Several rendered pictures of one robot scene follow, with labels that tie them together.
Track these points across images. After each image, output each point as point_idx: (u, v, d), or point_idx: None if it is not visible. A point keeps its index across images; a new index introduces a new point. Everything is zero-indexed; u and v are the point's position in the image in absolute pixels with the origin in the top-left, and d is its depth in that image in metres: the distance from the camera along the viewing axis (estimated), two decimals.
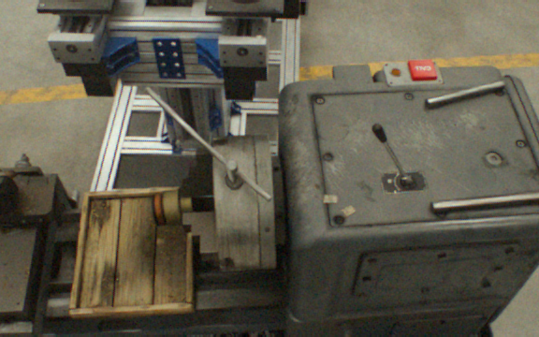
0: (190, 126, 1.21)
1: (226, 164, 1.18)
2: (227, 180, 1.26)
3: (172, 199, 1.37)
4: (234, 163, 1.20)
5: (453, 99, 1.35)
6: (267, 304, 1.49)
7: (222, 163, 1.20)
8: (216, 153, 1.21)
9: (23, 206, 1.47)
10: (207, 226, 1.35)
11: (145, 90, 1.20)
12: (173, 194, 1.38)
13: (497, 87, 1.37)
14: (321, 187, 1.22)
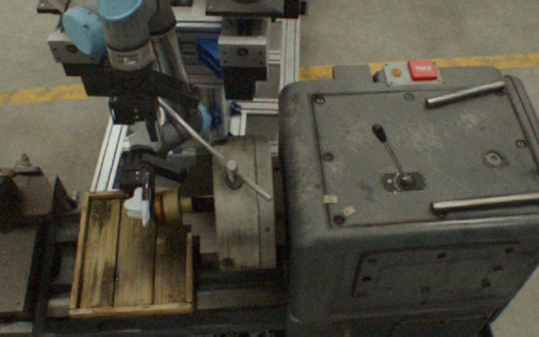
0: (190, 126, 1.21)
1: (226, 164, 1.18)
2: (227, 180, 1.26)
3: (172, 199, 1.37)
4: (234, 163, 1.20)
5: (453, 99, 1.35)
6: (267, 304, 1.49)
7: (222, 163, 1.20)
8: (216, 153, 1.21)
9: (23, 206, 1.47)
10: (207, 226, 1.35)
11: None
12: (173, 194, 1.38)
13: (497, 87, 1.37)
14: (321, 187, 1.22)
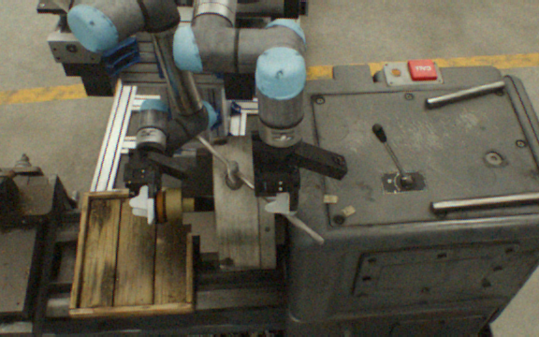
0: None
1: (238, 166, 1.18)
2: (240, 180, 1.26)
3: (175, 197, 1.37)
4: (230, 172, 1.19)
5: (453, 99, 1.35)
6: (267, 304, 1.49)
7: (243, 174, 1.20)
8: (248, 183, 1.19)
9: (23, 206, 1.47)
10: (207, 226, 1.35)
11: (322, 239, 1.10)
12: (176, 192, 1.38)
13: (497, 87, 1.37)
14: (321, 187, 1.22)
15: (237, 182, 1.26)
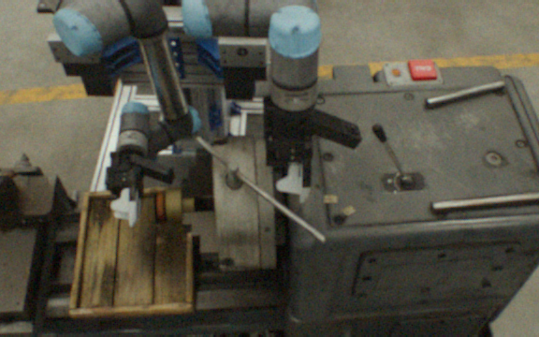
0: (276, 205, 1.15)
1: (238, 167, 1.18)
2: (240, 180, 1.26)
3: (175, 197, 1.37)
4: (230, 173, 1.19)
5: (453, 99, 1.35)
6: (267, 304, 1.49)
7: (243, 174, 1.20)
8: (249, 183, 1.19)
9: (23, 206, 1.47)
10: (207, 226, 1.35)
11: (325, 237, 1.10)
12: (176, 192, 1.38)
13: (497, 87, 1.37)
14: (321, 187, 1.22)
15: (237, 182, 1.26)
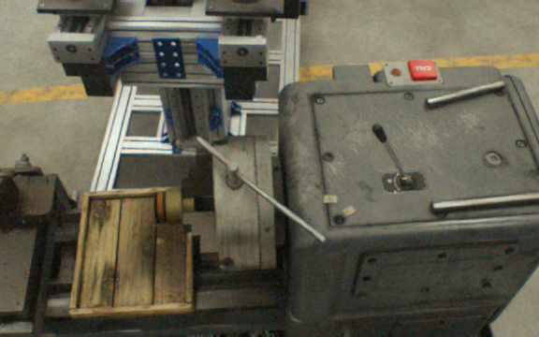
0: (276, 205, 1.15)
1: (238, 167, 1.18)
2: (240, 180, 1.26)
3: (175, 197, 1.37)
4: (230, 173, 1.19)
5: (453, 99, 1.35)
6: (267, 304, 1.49)
7: (243, 174, 1.20)
8: (249, 183, 1.19)
9: (23, 206, 1.47)
10: (207, 226, 1.35)
11: (325, 237, 1.10)
12: (176, 192, 1.38)
13: (497, 87, 1.37)
14: (321, 187, 1.22)
15: (237, 182, 1.26)
